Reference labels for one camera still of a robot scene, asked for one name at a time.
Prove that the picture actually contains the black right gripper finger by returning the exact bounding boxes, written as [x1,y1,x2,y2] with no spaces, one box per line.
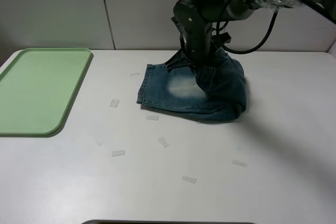
[164,49,194,72]

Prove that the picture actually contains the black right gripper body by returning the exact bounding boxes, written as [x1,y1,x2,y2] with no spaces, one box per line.
[181,23,231,66]

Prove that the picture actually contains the children's blue denim shorts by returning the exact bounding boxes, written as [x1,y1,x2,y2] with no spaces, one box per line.
[136,48,248,122]

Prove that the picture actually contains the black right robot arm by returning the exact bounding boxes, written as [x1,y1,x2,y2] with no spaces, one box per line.
[165,0,335,71]

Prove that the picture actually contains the green plastic tray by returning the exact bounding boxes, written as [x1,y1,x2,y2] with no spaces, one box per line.
[1,48,92,136]

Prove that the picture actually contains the clear tape piece centre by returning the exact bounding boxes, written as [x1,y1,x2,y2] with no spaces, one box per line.
[146,115,159,121]

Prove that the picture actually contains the clear tape piece upper left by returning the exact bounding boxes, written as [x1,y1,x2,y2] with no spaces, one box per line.
[110,99,120,108]

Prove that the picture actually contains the clear tape piece tilted middle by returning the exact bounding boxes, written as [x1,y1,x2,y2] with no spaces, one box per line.
[158,137,169,148]

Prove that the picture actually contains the clear tape piece lower left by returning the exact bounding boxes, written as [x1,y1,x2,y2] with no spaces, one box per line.
[111,150,125,157]

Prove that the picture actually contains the clear tape piece lower right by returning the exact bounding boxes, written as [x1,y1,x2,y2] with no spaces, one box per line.
[232,159,247,168]

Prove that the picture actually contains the clear tape piece bottom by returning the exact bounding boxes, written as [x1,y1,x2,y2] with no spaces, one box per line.
[182,176,197,184]

